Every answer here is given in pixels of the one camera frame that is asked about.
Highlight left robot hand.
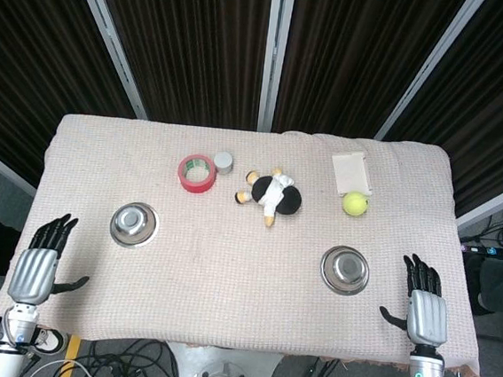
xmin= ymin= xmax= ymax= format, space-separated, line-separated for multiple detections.
xmin=5 ymin=208 xmax=97 ymax=310

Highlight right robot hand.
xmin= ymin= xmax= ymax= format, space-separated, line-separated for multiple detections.
xmin=375 ymin=250 xmax=456 ymax=349

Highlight metal bowl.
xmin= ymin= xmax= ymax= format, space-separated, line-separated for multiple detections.
xmin=318 ymin=242 xmax=373 ymax=297
xmin=107 ymin=199 xmax=162 ymax=251

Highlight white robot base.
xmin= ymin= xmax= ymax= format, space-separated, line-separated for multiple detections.
xmin=162 ymin=340 xmax=285 ymax=377

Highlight black power strip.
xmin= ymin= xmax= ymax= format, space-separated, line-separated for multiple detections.
xmin=460 ymin=241 xmax=503 ymax=258

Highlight yellow tennis ball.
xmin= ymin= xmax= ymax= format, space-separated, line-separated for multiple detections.
xmin=341 ymin=190 xmax=372 ymax=218

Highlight beige cardboard piece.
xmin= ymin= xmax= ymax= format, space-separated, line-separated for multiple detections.
xmin=327 ymin=147 xmax=378 ymax=200

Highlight red tape roll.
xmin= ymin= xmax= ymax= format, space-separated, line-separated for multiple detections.
xmin=176 ymin=152 xmax=220 ymax=195

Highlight black white plush toy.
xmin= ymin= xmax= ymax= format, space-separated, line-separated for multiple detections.
xmin=232 ymin=162 xmax=307 ymax=232

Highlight beige woven tablecloth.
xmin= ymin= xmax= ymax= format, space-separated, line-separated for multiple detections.
xmin=0 ymin=103 xmax=503 ymax=377

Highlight small grey cylinder can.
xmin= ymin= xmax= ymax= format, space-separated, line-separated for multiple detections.
xmin=211 ymin=149 xmax=235 ymax=177

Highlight black floor cables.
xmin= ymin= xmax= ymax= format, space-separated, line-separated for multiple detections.
xmin=28 ymin=328 xmax=188 ymax=377

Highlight aluminium partition post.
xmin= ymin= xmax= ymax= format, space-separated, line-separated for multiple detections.
xmin=53 ymin=0 xmax=160 ymax=122
xmin=255 ymin=0 xmax=296 ymax=135
xmin=373 ymin=0 xmax=494 ymax=152

